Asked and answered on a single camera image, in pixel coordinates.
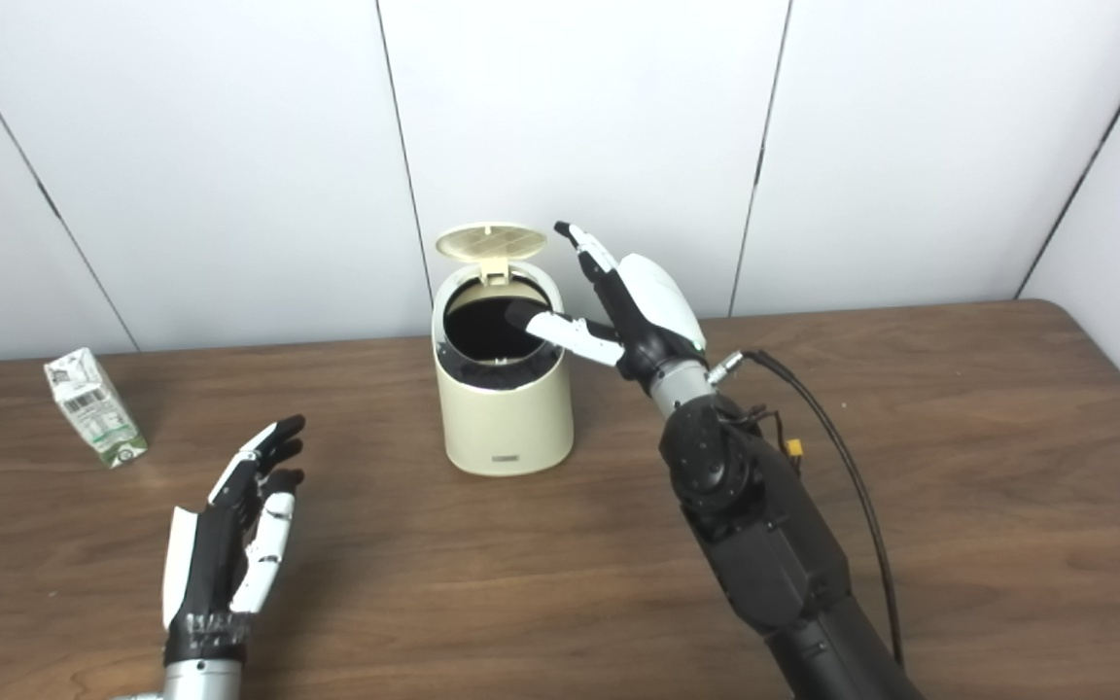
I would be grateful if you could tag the cream-colored bin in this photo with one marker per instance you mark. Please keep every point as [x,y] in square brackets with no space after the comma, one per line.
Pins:
[507,418]

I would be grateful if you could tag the white green milk carton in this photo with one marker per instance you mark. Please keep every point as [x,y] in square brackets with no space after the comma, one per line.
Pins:
[93,408]

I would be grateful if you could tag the white and black left hand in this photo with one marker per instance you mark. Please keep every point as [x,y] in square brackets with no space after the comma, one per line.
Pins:
[210,564]

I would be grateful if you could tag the cream round bin lid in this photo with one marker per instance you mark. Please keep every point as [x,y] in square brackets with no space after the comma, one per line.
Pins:
[490,241]

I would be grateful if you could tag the white and black right hand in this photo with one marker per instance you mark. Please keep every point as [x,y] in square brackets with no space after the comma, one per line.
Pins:
[652,311]

